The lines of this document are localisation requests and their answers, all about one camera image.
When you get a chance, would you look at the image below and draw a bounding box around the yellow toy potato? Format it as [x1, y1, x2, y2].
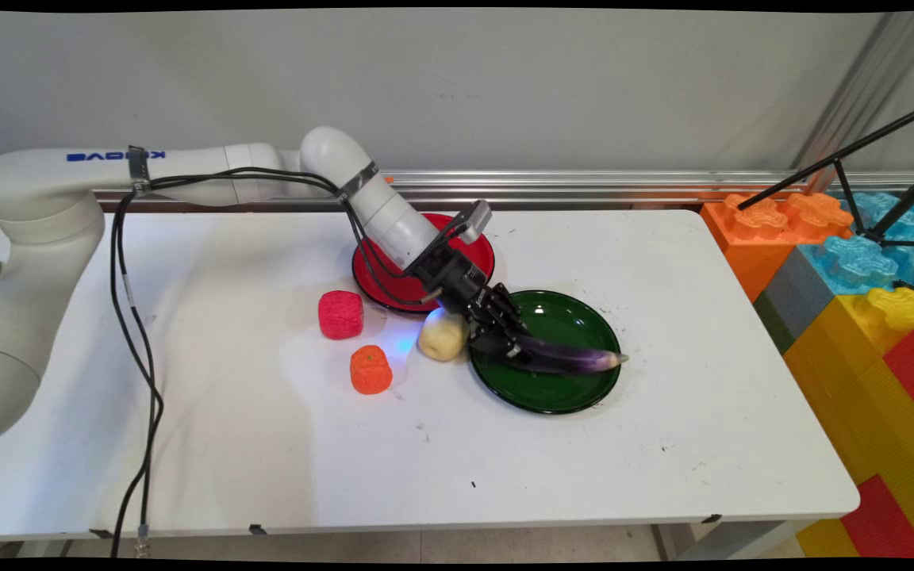
[417, 307, 471, 363]

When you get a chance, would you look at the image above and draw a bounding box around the orange big building block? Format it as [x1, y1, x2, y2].
[700, 192, 855, 305]

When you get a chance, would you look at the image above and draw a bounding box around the grey big building block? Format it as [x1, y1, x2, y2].
[752, 247, 839, 356]

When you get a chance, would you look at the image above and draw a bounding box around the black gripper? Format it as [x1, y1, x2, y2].
[412, 240, 529, 358]

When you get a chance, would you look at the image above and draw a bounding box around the black tripod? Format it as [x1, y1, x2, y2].
[735, 96, 914, 249]

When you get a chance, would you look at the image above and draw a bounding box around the red plate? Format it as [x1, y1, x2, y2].
[352, 213, 497, 315]

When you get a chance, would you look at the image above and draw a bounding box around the aluminium rail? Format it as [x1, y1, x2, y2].
[92, 167, 914, 212]

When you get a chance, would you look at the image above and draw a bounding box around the yellow big building block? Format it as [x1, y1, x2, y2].
[782, 286, 914, 561]

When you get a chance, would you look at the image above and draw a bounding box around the red toy fruit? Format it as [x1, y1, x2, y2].
[318, 289, 366, 341]

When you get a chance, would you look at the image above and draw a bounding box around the purple toy eggplant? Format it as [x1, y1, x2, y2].
[495, 332, 631, 376]

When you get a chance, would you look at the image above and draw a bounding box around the orange toy carrot piece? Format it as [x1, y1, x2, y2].
[350, 344, 394, 396]

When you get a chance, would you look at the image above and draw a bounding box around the green plate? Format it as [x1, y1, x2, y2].
[469, 289, 624, 416]

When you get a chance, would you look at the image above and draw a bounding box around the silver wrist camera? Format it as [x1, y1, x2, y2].
[456, 199, 494, 246]

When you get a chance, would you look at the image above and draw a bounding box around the black cable with metal plug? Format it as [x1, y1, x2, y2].
[108, 167, 447, 558]

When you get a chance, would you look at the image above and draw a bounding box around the blue big building block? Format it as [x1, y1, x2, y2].
[797, 192, 914, 297]

